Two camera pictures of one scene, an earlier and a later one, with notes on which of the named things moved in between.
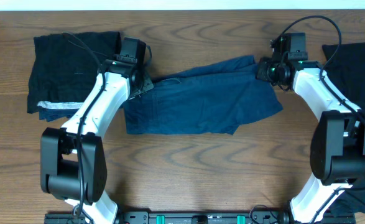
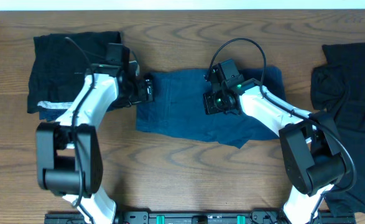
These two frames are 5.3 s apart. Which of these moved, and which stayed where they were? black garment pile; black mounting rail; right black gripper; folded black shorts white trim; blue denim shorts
Moved: right black gripper; blue denim shorts
Stayed: black mounting rail; black garment pile; folded black shorts white trim
